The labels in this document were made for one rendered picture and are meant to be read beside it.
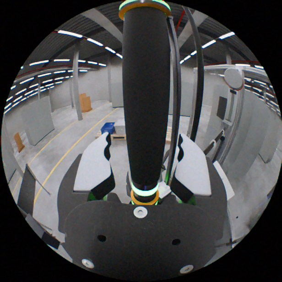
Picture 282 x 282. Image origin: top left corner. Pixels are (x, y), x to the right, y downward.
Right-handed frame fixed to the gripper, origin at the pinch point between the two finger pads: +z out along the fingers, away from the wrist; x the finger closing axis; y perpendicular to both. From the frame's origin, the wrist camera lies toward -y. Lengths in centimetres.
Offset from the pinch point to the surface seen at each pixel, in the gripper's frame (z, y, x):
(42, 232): -35, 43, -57
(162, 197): -2.3, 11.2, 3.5
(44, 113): 331, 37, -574
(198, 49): 1.8, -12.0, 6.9
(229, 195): 1, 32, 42
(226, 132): 30, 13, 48
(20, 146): 126, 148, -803
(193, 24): 1.6, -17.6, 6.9
